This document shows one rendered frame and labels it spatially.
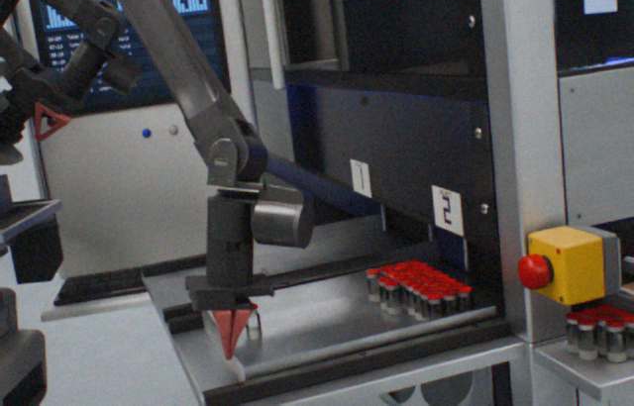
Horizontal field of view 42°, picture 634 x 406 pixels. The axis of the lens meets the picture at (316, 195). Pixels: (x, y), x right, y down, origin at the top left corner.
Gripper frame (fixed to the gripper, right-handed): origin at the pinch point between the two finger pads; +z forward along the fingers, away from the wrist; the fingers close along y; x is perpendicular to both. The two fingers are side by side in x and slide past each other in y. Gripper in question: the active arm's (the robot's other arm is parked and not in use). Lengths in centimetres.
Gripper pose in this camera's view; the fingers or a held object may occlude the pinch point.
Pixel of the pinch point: (228, 352)
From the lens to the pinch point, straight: 105.4
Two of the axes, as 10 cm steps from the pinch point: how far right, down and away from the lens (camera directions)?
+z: -0.4, 9.9, 1.6
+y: 9.6, -0.1, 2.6
